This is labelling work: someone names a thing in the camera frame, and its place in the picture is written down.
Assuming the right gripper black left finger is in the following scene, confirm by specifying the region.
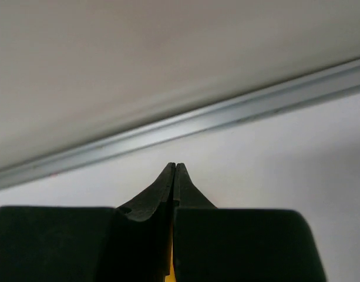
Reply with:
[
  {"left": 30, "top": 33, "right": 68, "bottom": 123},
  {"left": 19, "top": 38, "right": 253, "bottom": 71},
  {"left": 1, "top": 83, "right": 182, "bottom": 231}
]
[{"left": 0, "top": 163, "right": 176, "bottom": 281}]

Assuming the cream cartoon print yellow-lined jacket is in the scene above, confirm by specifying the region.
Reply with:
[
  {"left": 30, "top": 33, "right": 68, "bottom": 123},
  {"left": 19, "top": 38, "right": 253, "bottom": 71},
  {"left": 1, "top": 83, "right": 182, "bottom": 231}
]
[{"left": 165, "top": 245, "right": 176, "bottom": 282}]

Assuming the aluminium frame rail back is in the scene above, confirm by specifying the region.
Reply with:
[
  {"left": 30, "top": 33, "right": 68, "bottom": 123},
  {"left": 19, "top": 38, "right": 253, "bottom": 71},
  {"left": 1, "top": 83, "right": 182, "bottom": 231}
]
[{"left": 0, "top": 58, "right": 360, "bottom": 190}]

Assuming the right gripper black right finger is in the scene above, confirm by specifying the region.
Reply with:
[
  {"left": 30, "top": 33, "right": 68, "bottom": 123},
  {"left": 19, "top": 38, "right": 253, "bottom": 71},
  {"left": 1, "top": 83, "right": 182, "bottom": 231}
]
[{"left": 173, "top": 163, "right": 327, "bottom": 281}]

